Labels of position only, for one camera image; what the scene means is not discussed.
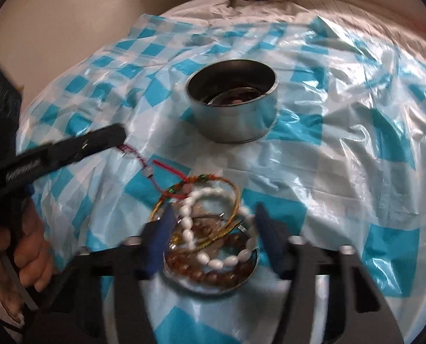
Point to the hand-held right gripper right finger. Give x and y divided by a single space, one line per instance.
270 243

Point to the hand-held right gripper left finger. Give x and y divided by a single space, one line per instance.
158 238

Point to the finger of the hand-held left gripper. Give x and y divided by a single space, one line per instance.
94 143

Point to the round silver tin lid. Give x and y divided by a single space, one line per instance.
213 290

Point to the round silver metal tin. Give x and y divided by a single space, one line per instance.
234 122

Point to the person's left hand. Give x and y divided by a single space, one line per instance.
32 251

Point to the blue checkered plastic sheet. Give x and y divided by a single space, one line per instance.
342 150

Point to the beige striped bed sheet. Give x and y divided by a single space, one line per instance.
342 3

